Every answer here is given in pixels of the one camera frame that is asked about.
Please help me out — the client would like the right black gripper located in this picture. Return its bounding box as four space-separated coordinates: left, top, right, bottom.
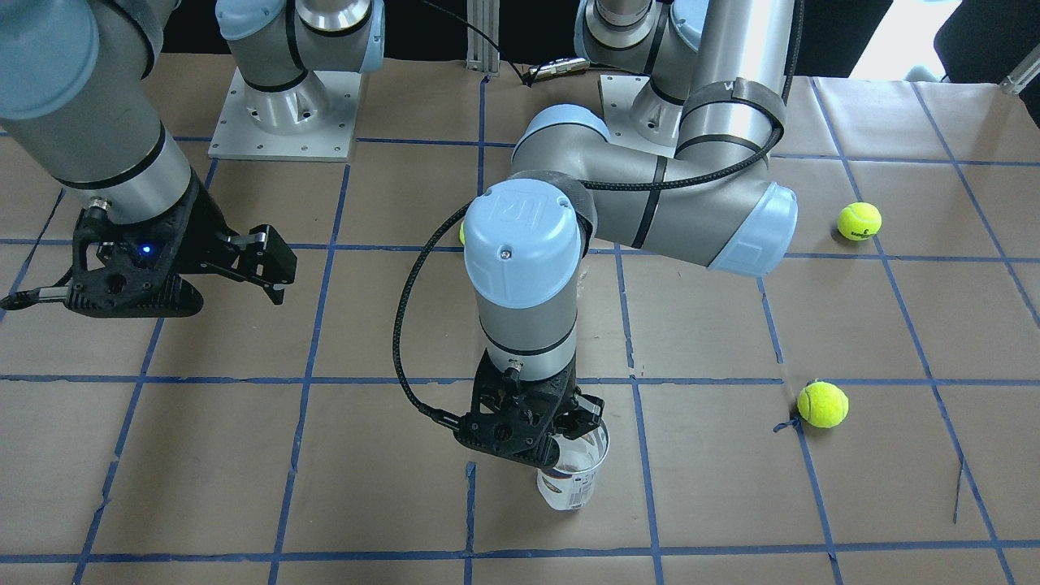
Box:
63 175 297 319

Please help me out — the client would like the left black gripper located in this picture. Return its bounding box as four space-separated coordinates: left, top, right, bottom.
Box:
453 354 605 466

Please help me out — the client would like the clear Wilson tennis ball can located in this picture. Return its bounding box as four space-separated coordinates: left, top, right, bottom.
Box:
536 422 609 511

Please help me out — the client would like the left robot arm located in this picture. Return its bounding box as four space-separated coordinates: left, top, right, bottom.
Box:
444 1 798 469

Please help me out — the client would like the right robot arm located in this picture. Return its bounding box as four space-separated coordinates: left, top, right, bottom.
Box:
2 1 385 317

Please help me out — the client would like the tennis ball by torn tape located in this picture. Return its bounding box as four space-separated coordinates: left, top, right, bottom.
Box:
796 380 848 428

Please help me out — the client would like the tennis ball near base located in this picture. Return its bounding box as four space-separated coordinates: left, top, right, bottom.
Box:
836 202 883 241

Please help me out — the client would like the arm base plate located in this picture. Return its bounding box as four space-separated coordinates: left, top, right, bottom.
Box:
599 75 691 157
208 70 364 163

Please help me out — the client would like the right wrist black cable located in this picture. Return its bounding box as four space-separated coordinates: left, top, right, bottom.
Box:
0 284 74 311

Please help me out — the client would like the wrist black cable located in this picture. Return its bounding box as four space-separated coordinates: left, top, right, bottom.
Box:
0 284 74 311
393 0 805 429

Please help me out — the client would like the aluminium frame post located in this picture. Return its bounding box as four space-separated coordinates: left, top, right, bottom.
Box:
466 0 501 77

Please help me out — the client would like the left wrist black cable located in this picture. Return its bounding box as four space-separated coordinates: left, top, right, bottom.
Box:
393 0 805 429

